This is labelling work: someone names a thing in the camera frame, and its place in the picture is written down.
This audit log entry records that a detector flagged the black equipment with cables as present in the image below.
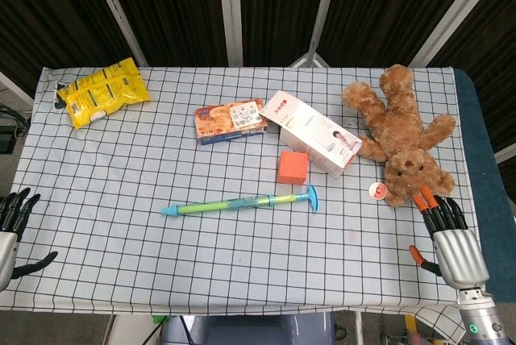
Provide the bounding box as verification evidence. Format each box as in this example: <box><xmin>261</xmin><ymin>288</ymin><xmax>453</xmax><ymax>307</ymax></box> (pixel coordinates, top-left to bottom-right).
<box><xmin>0</xmin><ymin>106</ymin><xmax>31</xmax><ymax>156</ymax></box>

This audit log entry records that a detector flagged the checkered tablecloth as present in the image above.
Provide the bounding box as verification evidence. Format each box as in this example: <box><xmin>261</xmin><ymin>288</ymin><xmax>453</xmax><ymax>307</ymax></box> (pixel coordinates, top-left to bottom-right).
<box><xmin>0</xmin><ymin>64</ymin><xmax>485</xmax><ymax>317</ymax></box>

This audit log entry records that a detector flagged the blue green toy pump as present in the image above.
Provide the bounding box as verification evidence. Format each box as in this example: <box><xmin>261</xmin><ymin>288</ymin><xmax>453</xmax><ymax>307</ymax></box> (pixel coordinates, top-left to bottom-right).
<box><xmin>177</xmin><ymin>185</ymin><xmax>320</xmax><ymax>215</ymax></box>

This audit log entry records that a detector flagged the orange cube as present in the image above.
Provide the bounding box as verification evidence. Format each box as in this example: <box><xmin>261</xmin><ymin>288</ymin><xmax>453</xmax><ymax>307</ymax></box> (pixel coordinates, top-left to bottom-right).
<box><xmin>277</xmin><ymin>150</ymin><xmax>310</xmax><ymax>185</ymax></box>

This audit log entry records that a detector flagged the white red carton box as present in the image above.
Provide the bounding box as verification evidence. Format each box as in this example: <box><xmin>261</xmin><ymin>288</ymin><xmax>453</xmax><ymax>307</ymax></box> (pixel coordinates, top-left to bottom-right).
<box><xmin>258</xmin><ymin>90</ymin><xmax>363</xmax><ymax>180</ymax></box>

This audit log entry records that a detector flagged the orange biscuit box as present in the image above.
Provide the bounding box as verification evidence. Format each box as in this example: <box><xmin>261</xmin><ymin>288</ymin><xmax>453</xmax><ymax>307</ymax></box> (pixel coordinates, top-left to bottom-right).
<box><xmin>193</xmin><ymin>97</ymin><xmax>269</xmax><ymax>146</ymax></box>

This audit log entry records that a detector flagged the brown teddy bear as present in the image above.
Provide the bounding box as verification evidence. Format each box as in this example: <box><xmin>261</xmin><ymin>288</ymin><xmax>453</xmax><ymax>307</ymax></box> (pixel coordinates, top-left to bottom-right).
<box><xmin>341</xmin><ymin>64</ymin><xmax>457</xmax><ymax>208</ymax></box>

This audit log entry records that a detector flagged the clear syringe barrel blue tip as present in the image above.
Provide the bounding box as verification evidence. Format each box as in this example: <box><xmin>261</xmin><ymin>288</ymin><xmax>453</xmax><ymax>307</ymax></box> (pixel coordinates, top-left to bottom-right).
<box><xmin>161</xmin><ymin>194</ymin><xmax>278</xmax><ymax>218</ymax></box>

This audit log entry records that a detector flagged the right silver orange-tipped robot hand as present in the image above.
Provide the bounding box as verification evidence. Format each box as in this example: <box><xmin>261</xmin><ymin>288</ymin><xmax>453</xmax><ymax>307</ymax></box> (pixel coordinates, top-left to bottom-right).
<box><xmin>409</xmin><ymin>185</ymin><xmax>491</xmax><ymax>290</ymax></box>

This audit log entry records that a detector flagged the yellow snack bag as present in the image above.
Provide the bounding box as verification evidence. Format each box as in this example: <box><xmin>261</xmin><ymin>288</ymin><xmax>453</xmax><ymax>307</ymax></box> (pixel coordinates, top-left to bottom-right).
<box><xmin>55</xmin><ymin>56</ymin><xmax>152</xmax><ymax>130</ymax></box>

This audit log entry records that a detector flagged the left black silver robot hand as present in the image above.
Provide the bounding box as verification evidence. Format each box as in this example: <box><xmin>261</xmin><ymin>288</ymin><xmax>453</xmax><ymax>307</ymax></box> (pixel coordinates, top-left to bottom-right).
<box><xmin>0</xmin><ymin>186</ymin><xmax>59</xmax><ymax>292</ymax></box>

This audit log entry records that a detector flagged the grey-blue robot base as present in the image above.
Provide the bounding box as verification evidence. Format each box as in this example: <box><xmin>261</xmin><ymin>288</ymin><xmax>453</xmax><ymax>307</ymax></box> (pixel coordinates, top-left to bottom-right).
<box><xmin>160</xmin><ymin>311</ymin><xmax>336</xmax><ymax>345</ymax></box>

